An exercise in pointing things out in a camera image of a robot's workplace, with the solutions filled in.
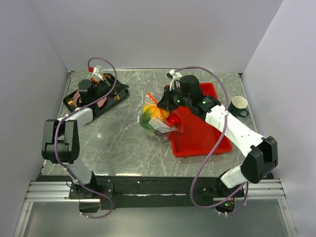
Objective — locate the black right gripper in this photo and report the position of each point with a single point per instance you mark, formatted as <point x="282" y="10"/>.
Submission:
<point x="165" y="103"/>

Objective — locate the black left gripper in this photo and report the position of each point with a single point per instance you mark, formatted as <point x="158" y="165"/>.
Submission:
<point x="107" y="85"/>

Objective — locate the red toy bell pepper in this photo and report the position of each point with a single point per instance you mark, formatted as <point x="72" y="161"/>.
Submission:
<point x="174" y="120"/>

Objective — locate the small orange toy fruit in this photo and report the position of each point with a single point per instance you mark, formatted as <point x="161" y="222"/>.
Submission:
<point x="159" y="113"/>

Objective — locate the orange green toy mango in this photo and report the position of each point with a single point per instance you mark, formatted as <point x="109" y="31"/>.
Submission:
<point x="145" y="117"/>

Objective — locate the clear zip top bag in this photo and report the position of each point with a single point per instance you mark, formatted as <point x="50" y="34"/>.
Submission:
<point x="158" y="128"/>

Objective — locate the yellow toy mango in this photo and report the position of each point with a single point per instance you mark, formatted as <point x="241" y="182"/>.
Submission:
<point x="148" y="106"/>

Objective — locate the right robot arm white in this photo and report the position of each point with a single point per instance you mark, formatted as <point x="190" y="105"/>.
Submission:
<point x="260" y="153"/>

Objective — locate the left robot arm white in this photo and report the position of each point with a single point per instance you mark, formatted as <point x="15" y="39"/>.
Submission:
<point x="60" y="143"/>

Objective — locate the pink dotted plate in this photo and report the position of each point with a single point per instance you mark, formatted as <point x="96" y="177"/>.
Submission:
<point x="77" y="100"/>

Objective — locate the black serving tray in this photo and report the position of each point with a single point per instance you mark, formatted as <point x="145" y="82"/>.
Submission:
<point x="120" y="88"/>

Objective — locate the red plastic bin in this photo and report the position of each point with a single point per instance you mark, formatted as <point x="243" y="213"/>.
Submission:
<point x="198" y="137"/>

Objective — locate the dark green mug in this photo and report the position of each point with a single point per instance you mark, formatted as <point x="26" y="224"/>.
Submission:
<point x="238" y="107"/>

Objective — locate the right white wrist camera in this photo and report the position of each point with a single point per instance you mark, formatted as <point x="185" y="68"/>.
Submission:
<point x="173" y="76"/>

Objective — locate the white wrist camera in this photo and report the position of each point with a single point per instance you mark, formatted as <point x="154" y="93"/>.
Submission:
<point x="96" y="76"/>
<point x="173" y="76"/>

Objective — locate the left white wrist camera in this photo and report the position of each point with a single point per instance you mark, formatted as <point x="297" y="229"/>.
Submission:
<point x="96" y="76"/>

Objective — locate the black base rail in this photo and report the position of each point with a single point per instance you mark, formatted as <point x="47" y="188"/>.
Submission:
<point x="137" y="191"/>

